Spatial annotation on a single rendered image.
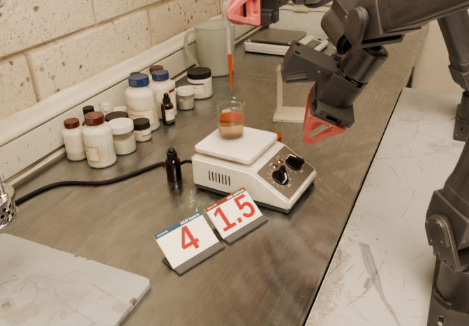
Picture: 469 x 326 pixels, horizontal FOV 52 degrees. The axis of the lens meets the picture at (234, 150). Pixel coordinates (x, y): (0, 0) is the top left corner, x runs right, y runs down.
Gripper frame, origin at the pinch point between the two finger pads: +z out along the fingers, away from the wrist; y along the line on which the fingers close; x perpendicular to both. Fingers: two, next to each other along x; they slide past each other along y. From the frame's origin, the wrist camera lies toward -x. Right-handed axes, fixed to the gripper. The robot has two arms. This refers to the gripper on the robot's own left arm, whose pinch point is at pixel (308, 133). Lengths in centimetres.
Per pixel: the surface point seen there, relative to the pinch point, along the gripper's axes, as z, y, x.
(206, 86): 29, -41, -15
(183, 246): 12.7, 22.0, -14.6
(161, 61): 33, -50, -29
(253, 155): 6.0, 3.9, -7.5
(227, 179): 12.0, 5.8, -9.8
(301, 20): 28, -102, 13
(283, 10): 29, -105, 5
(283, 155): 7.3, -0.7, -1.3
